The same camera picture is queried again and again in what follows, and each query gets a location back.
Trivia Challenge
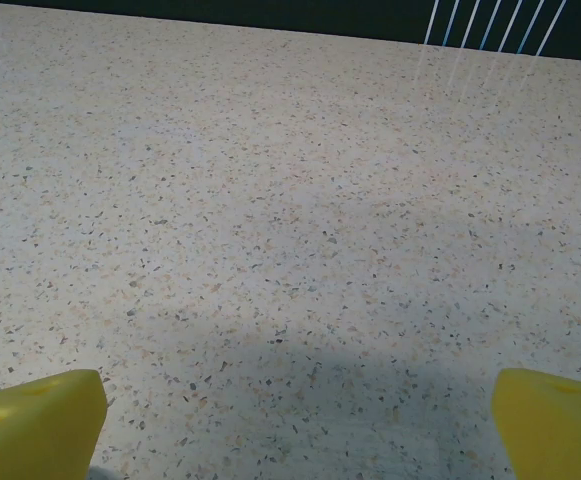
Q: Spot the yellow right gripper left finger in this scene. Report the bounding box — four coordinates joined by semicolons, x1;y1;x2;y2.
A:
0;368;108;480

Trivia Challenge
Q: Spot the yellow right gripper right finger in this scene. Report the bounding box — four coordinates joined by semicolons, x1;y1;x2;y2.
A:
491;367;581;480

